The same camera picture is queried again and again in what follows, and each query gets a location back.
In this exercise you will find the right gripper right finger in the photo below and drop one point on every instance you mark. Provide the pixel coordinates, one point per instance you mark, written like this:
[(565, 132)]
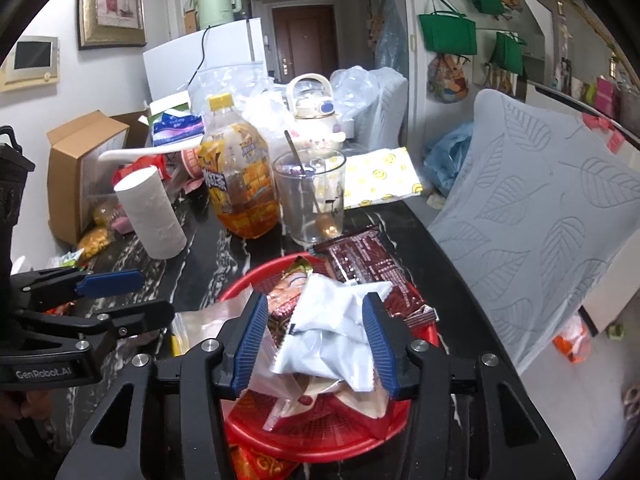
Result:
[(413, 370)]

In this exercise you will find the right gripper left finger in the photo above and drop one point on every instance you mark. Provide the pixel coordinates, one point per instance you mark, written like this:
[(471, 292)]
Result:
[(214, 370)]

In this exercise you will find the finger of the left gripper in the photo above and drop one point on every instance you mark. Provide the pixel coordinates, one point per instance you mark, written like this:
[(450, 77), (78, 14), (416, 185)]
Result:
[(51, 288), (120, 323)]

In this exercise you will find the white foil snack packet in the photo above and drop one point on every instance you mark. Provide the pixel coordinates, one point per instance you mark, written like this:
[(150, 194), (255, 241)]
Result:
[(326, 337)]

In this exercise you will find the clear plastic snack bag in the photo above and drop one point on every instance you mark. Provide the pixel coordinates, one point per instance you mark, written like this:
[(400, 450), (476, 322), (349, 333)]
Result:
[(192, 327)]

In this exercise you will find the red plastic basket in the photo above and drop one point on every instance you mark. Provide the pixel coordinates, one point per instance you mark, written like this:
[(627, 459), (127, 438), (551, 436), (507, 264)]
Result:
[(330, 421)]

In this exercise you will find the brown cardboard box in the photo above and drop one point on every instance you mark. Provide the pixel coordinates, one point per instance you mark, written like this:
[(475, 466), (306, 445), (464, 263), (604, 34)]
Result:
[(76, 176)]

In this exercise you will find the dark red snack packet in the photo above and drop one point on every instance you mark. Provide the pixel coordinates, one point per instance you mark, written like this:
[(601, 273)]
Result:
[(363, 257)]

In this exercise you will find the white paper towel roll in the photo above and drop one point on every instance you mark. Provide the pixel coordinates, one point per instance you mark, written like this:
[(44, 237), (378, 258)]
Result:
[(147, 206)]

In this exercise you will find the metal spoon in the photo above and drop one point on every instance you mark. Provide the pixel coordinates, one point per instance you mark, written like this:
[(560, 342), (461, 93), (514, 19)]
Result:
[(324, 221)]

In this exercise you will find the yellow smiley paper bag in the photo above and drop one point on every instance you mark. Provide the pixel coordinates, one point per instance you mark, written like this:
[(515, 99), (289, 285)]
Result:
[(381, 176)]

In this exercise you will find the iced tea bottle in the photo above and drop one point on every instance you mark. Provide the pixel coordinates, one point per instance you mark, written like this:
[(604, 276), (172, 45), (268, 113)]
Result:
[(235, 164)]

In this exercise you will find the glass cup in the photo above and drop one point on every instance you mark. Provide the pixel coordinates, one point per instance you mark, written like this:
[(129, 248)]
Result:
[(326, 168)]

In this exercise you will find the grey leaf pattern cushion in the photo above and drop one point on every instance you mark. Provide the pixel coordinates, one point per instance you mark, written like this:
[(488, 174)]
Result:
[(535, 218)]

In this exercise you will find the blue tissue pack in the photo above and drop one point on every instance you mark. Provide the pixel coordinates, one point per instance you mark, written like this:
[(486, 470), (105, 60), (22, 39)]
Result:
[(173, 126)]

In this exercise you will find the white kettle teapot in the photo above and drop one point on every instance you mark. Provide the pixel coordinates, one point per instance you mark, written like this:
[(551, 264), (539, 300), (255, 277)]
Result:
[(310, 100)]

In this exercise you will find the white refrigerator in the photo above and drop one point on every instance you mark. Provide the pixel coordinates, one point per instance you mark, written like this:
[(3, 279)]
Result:
[(170, 66)]

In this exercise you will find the gold framed picture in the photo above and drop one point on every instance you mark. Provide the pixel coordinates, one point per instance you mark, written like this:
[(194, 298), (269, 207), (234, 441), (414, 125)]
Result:
[(110, 24)]

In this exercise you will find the colourful patterned bag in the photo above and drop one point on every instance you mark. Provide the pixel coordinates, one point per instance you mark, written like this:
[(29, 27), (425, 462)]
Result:
[(446, 80)]

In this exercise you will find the green tote bag right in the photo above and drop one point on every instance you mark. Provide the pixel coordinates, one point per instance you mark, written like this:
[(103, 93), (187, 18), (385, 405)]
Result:
[(507, 54)]

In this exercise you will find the green tote bag left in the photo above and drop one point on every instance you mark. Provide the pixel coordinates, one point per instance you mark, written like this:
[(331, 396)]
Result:
[(446, 31)]

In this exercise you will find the brown entrance door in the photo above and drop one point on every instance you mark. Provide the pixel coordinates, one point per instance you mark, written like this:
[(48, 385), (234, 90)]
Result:
[(306, 41)]

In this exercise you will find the green electric kettle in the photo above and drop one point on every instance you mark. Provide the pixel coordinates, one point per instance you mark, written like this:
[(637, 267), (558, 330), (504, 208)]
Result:
[(213, 13)]

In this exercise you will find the wall intercom panel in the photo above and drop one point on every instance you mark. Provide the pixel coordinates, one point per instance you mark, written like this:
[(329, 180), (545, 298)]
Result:
[(33, 61)]

